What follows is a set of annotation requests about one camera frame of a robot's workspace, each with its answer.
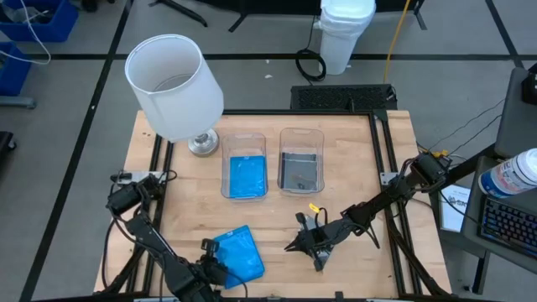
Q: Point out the clear plastic bin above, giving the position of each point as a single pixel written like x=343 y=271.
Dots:
x=244 y=144
x=301 y=140

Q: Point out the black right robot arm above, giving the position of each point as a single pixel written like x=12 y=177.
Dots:
x=377 y=205

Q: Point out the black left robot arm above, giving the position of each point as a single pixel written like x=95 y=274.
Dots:
x=151 y=239

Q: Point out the white shade table lamp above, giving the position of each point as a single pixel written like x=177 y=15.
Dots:
x=174 y=92

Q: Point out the blue storage bin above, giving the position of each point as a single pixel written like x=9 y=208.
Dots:
x=12 y=71
x=50 y=29

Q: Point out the white printed paper sheet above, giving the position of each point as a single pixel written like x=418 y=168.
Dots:
x=455 y=209

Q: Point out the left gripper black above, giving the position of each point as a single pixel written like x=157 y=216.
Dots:
x=205 y=274

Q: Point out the grey metal foot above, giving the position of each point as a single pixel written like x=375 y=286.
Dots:
x=17 y=102

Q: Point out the dark grey computer desk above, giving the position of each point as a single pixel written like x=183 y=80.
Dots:
x=474 y=218

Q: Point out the white trash can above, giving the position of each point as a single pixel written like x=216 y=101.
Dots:
x=344 y=38

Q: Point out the black keyboard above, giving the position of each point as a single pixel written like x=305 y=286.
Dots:
x=512 y=226

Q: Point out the silver metal mounting plate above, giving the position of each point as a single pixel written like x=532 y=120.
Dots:
x=130 y=177
x=388 y=178

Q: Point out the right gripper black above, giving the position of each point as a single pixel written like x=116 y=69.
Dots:
x=323 y=239

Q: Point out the white wipes canister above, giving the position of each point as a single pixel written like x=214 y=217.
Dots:
x=509 y=174

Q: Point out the black perforated metal box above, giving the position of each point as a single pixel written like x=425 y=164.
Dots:
x=342 y=97

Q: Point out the black aluminium table frame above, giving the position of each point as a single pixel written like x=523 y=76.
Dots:
x=293 y=112

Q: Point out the blue plastic disc case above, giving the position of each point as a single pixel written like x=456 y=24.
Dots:
x=247 y=178
x=241 y=256

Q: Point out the grey desk top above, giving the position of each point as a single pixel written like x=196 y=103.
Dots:
x=516 y=126

